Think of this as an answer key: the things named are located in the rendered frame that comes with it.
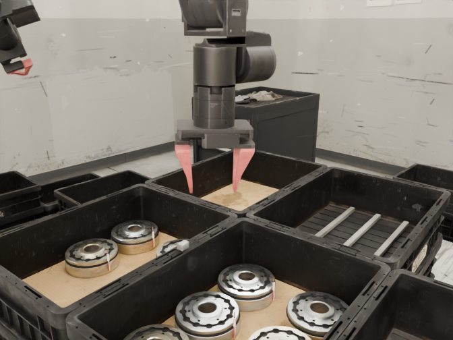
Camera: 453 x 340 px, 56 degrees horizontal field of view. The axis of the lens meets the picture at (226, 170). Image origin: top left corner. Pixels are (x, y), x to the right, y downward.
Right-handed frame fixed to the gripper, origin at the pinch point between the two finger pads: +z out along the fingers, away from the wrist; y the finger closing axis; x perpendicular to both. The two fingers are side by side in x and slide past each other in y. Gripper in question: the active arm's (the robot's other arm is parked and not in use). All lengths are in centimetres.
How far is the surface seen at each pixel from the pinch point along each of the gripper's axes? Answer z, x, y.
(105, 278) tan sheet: 24.2, -15.1, 19.2
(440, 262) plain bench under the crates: 35, -34, -63
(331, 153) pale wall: 94, -332, -143
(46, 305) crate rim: 14.4, 6.7, 22.9
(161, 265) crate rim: 14.0, -2.0, 7.8
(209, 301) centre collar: 20.2, -0.6, 0.2
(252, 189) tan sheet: 23, -57, -16
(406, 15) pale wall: -33, -289, -178
